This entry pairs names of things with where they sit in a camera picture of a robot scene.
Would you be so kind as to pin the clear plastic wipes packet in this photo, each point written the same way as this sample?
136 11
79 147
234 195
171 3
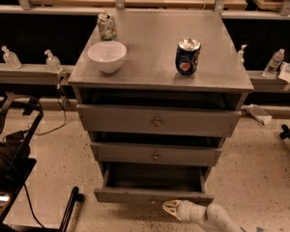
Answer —
284 72

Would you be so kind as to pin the grey bottom drawer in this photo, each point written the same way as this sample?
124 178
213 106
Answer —
140 183

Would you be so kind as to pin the black chair leg right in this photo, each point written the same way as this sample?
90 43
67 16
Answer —
285 132

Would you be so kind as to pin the grey top drawer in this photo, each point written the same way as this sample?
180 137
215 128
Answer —
158 120

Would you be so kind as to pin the white ceramic bowl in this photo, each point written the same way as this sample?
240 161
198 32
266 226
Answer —
108 57

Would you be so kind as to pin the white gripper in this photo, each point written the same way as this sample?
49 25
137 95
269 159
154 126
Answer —
188 211

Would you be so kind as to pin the green crushed soda can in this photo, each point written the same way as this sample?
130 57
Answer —
107 27

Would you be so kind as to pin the black chair with headphones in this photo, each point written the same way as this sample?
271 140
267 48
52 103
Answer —
15 164

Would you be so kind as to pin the clear plastic water bottle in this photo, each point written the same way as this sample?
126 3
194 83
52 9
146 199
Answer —
274 63

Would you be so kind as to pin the grey middle drawer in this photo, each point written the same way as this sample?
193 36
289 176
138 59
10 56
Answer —
155 154

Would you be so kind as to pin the white paper packet on floor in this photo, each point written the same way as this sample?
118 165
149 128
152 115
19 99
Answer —
258 113

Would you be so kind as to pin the small clear pump bottle right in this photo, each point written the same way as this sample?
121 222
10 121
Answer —
241 53

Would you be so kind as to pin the black metal stand leg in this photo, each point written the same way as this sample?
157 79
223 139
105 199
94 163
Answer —
75 197

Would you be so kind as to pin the grey drawer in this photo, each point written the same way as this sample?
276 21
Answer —
155 154
140 183
158 120

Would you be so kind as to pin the blue pepsi soda can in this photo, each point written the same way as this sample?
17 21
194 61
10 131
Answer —
187 56

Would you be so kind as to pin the clear sanitizer pump bottle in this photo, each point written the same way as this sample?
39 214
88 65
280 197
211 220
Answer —
52 62

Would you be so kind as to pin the clear sanitizer bottle far left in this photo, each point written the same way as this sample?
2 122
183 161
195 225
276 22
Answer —
10 58

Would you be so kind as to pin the grey metal shelf rail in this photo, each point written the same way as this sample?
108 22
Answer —
27 74

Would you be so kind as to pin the grey wooden drawer cabinet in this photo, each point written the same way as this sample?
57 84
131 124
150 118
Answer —
149 76

